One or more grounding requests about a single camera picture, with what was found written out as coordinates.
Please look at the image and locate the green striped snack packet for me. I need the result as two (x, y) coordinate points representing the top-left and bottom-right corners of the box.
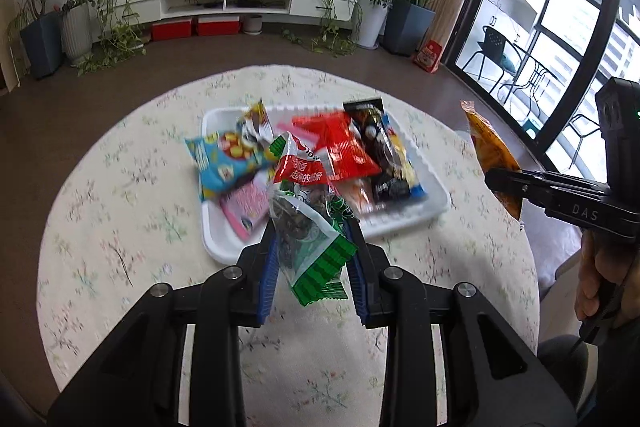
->
(268, 132), (360, 306)

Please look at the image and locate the black sliding door frame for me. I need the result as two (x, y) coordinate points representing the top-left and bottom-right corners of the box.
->
(442, 0), (640, 168)

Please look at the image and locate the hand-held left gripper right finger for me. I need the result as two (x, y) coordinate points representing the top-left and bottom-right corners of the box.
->
(342, 217), (576, 427)

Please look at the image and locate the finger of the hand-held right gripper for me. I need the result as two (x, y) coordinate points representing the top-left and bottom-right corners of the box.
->
(485, 167), (552, 214)

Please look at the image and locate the blue-grey plant pot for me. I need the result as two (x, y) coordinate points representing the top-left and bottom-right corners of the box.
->
(19, 12), (65, 80)

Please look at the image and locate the round floral tablecloth table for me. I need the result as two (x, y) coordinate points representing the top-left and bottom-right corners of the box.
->
(36, 64), (541, 427)

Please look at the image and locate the black snack packet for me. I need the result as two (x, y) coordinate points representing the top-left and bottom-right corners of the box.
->
(342, 96), (416, 202)

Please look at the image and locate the trailing vine plant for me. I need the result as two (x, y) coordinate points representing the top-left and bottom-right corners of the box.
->
(75, 0), (148, 75)

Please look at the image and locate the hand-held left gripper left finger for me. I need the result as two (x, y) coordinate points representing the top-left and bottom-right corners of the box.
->
(47, 219), (280, 427)

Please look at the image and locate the person's right leg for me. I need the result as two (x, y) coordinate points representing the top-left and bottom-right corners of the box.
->
(537, 334), (598, 427)

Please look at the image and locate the large red snack packet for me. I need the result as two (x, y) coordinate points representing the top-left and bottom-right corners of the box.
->
(291, 111), (383, 182)

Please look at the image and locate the black balcony chair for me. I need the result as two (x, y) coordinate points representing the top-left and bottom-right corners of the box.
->
(567, 112), (608, 168)
(460, 26), (523, 82)

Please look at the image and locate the glass balcony table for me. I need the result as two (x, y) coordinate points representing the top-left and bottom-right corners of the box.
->
(497, 52), (566, 108)

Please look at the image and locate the white plastic tray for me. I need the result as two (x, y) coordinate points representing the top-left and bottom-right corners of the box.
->
(200, 103), (451, 265)

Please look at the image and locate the ribbed white plant pot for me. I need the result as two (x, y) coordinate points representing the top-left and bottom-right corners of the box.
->
(61, 2), (94, 65)

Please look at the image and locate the orange snack packet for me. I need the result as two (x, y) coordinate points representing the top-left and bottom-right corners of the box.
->
(460, 100), (523, 222)

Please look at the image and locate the white television console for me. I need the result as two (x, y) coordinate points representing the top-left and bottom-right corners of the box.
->
(132, 0), (358, 30)

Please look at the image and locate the blue cartoon snack packet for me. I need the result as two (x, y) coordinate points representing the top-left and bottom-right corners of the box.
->
(184, 131), (278, 202)

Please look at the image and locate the clear orange-print snack packet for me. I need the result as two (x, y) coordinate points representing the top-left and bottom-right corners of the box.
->
(332, 177), (388, 215)

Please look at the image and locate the red bag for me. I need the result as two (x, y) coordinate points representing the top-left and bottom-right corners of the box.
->
(412, 39), (443, 72)

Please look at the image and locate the pink snack packet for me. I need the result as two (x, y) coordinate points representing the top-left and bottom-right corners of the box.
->
(219, 172), (273, 240)

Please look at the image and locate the dark blue square planter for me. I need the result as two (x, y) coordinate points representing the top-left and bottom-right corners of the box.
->
(382, 0), (437, 56)

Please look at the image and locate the person's right hand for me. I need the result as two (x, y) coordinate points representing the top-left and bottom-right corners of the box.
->
(575, 229), (640, 329)

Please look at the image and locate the blue yellow snack packet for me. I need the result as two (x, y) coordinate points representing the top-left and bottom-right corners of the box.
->
(382, 112), (427, 200)

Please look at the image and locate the tall white plant pot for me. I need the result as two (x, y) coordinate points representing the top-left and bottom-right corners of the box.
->
(357, 4), (390, 48)

